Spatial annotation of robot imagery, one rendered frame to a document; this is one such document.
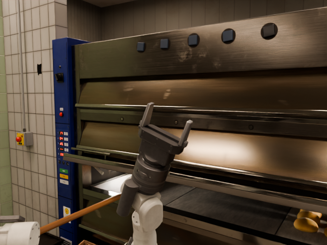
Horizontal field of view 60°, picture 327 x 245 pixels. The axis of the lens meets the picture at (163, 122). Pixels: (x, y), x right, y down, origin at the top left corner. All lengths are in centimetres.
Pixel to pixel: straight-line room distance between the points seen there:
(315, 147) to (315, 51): 36
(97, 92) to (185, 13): 315
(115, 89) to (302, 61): 99
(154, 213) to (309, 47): 83
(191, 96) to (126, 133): 48
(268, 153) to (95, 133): 104
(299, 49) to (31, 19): 180
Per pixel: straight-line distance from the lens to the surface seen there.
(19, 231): 71
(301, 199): 112
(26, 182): 253
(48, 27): 217
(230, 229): 141
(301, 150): 124
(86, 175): 198
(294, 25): 124
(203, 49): 135
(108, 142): 171
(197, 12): 462
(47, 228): 144
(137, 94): 154
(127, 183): 72
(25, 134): 232
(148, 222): 78
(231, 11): 442
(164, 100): 143
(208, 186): 121
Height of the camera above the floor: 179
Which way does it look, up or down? 6 degrees down
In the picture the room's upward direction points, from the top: straight up
